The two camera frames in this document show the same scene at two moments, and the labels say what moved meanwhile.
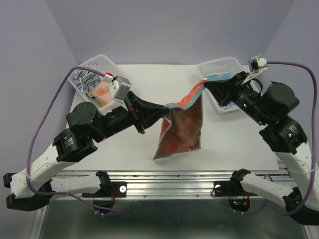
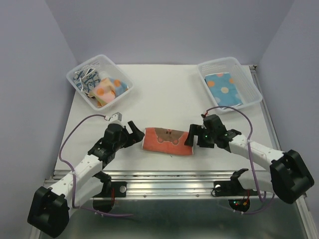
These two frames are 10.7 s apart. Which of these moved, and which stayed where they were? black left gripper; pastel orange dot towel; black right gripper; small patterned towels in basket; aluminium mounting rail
Moved: black right gripper; black left gripper
Stayed: pastel orange dot towel; aluminium mounting rail; small patterned towels in basket
